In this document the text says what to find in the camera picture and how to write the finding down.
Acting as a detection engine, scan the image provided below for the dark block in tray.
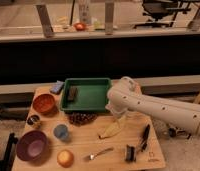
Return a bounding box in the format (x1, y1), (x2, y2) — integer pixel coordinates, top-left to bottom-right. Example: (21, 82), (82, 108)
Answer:
(67, 86), (77, 101)

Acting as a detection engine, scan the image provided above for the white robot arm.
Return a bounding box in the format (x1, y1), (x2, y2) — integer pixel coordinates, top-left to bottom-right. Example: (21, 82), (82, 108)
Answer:
(106, 77), (200, 137)

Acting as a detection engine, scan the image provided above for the wooden folding table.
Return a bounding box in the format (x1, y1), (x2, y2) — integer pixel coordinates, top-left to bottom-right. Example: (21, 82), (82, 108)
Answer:
(11, 82), (167, 171)

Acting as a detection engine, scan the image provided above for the metal spoon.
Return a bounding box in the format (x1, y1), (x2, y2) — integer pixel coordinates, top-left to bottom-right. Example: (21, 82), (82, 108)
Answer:
(84, 147), (114, 161)

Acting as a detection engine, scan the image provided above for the black office chair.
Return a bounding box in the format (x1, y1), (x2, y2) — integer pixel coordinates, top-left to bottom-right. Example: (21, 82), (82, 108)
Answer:
(134, 0), (200, 29)

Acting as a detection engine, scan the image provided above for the orange round fruit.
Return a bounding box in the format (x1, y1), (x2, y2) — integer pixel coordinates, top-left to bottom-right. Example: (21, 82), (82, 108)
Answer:
(57, 150), (74, 168)

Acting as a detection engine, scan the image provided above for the bunch of dark grapes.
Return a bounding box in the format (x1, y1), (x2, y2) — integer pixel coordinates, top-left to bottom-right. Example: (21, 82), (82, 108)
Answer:
(68, 113), (97, 126)

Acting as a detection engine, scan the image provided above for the green plastic tray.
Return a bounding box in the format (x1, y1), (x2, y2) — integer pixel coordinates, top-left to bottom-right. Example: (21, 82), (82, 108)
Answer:
(60, 78), (111, 113)

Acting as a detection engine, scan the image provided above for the orange bowl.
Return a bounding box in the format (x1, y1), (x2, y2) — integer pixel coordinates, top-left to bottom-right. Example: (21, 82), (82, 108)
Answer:
(32, 94), (56, 114)

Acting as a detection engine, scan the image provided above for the red apple on shelf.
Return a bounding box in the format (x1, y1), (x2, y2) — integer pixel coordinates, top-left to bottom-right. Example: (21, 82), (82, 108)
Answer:
(74, 22), (87, 31)

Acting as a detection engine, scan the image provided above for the yellow banana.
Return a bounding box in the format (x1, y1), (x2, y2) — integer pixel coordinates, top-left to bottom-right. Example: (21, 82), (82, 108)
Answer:
(98, 116), (126, 139)

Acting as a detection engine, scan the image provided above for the black marker pen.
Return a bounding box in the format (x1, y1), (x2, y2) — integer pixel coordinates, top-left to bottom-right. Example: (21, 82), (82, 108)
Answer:
(138, 125), (150, 151)

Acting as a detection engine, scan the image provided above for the small dark round tin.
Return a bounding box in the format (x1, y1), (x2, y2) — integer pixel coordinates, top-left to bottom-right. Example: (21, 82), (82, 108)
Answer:
(27, 115), (40, 126)

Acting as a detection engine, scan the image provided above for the blue sponge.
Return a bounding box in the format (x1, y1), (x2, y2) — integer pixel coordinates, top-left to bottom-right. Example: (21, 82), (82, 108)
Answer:
(50, 81), (64, 95)

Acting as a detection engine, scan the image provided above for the blue plastic cup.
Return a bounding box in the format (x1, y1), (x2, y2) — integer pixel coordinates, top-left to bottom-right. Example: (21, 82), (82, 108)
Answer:
(53, 124), (69, 141)

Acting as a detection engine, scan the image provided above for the purple bowl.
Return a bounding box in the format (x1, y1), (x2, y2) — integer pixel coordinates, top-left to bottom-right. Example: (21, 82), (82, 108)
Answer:
(16, 130), (48, 161)

